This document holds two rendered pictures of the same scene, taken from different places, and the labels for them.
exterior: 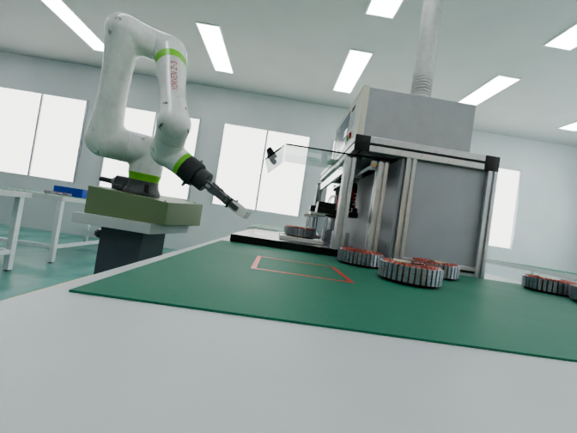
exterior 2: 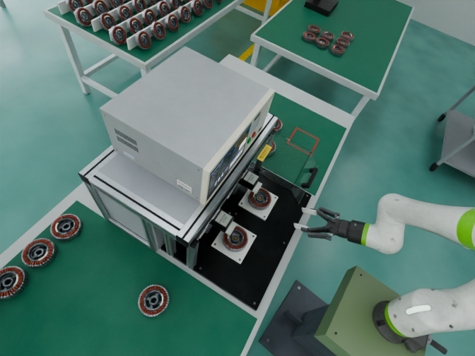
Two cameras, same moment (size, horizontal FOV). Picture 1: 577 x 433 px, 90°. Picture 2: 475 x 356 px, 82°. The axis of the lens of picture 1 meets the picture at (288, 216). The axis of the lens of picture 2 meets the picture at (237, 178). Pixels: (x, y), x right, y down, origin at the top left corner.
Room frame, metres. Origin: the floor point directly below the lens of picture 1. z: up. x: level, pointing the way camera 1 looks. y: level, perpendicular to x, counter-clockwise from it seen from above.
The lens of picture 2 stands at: (1.75, 0.03, 1.95)
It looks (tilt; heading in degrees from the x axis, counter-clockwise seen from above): 56 degrees down; 198
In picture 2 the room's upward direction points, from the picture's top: 17 degrees clockwise
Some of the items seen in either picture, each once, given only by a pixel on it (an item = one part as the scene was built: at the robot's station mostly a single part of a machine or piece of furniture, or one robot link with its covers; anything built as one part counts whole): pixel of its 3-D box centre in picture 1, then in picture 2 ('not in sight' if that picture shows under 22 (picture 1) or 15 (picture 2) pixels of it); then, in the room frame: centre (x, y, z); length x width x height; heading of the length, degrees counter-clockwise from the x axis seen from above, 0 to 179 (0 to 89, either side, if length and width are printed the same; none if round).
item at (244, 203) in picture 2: (300, 238); (258, 200); (1.06, -0.05, 0.78); 0.15 x 0.15 x 0.01; 2
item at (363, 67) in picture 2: not in sight; (329, 54); (-1.19, -0.33, 0.37); 1.85 x 1.10 x 0.75; 2
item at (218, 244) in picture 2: not in sight; (234, 240); (1.30, -0.04, 0.78); 0.15 x 0.15 x 0.01; 2
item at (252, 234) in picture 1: (300, 241); (243, 219); (1.18, -0.06, 0.76); 0.64 x 0.47 x 0.02; 2
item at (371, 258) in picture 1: (360, 257); not in sight; (0.73, -0.19, 0.77); 0.11 x 0.11 x 0.04
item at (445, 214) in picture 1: (443, 218); not in sight; (0.87, -0.46, 0.91); 0.28 x 0.03 x 0.32; 92
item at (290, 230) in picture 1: (300, 232); (259, 198); (1.06, -0.05, 0.80); 0.11 x 0.11 x 0.04
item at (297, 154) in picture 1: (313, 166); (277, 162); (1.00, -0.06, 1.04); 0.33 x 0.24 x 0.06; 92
